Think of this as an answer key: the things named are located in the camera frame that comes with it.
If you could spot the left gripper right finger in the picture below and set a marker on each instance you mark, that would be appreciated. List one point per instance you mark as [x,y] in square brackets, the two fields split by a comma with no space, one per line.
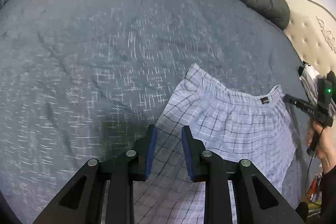
[208,167]

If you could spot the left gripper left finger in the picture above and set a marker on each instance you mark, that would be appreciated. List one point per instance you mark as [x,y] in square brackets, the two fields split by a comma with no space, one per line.
[130,166]

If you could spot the blue plaid boxer shorts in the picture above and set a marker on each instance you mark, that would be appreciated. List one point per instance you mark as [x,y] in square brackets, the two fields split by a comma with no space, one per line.
[232,124]

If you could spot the stack of folded clothes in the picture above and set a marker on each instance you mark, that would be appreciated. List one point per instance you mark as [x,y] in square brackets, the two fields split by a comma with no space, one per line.
[308,77]

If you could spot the person's right hand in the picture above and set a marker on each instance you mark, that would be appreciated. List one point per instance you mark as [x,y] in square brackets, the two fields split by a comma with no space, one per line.
[326,148]

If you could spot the clutter pile on floor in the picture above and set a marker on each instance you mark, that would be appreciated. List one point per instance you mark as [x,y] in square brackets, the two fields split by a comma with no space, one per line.
[314,190]

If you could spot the blue patterned bed cover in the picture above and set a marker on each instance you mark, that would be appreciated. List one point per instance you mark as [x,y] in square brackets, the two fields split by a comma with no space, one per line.
[83,79]

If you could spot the cream tufted headboard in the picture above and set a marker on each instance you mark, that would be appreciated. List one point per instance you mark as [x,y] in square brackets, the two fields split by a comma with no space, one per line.
[311,30]

